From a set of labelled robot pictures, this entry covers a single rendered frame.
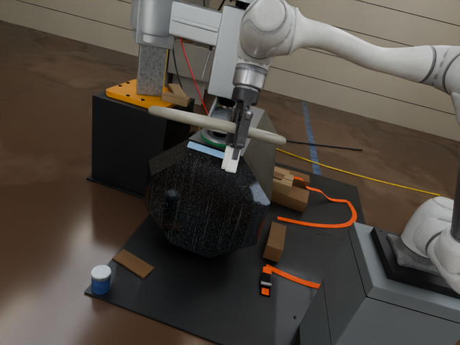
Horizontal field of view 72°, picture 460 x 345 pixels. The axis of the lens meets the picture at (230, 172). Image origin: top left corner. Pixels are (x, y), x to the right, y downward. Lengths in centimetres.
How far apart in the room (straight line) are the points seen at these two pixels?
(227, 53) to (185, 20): 80
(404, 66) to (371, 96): 625
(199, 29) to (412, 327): 204
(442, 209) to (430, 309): 37
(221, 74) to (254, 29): 95
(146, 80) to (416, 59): 194
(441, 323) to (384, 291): 26
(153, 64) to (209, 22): 52
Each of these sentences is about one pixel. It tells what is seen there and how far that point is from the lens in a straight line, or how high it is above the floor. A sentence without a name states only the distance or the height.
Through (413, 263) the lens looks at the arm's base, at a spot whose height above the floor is 86.
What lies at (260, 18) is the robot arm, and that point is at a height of 156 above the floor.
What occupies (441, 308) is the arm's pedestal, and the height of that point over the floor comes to 79.
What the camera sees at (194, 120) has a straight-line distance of 90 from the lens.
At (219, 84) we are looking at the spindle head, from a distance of 166.
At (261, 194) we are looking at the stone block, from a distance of 185.
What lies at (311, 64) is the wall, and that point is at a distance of 694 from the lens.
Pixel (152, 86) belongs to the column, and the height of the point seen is 86.
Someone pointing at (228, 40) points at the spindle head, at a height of 140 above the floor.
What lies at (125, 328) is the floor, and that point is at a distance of 189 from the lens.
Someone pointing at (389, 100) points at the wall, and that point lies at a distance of 739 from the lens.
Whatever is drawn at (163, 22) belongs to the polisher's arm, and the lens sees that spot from 241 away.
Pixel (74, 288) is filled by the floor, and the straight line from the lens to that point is 206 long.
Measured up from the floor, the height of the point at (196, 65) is 61.
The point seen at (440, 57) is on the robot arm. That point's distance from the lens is 105.
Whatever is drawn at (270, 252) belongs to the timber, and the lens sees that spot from 233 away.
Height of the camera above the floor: 158
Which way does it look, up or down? 29 degrees down
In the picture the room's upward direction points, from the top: 14 degrees clockwise
